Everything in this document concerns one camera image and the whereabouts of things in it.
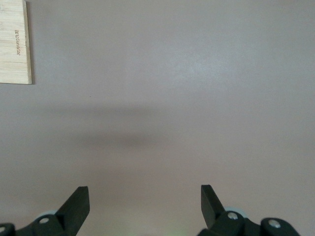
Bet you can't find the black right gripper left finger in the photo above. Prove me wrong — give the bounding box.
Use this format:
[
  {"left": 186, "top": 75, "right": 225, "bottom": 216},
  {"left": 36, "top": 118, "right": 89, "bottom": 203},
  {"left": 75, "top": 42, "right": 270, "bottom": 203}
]
[{"left": 0, "top": 186, "right": 90, "bottom": 236}]

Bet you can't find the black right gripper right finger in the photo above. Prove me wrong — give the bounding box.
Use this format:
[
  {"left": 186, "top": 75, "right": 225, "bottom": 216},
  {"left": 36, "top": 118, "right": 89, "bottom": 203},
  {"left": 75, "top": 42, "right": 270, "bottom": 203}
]
[{"left": 199, "top": 184, "right": 300, "bottom": 236}]

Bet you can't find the brown table cover mat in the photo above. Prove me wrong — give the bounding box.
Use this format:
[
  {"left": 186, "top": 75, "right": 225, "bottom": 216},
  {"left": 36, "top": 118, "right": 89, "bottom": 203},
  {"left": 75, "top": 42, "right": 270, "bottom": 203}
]
[{"left": 0, "top": 0, "right": 315, "bottom": 236}]

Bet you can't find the bamboo cutting board metal handle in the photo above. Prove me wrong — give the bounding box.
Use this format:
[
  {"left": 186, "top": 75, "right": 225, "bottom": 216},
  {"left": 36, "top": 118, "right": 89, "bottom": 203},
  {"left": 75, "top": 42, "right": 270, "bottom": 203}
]
[{"left": 0, "top": 0, "right": 33, "bottom": 85}]

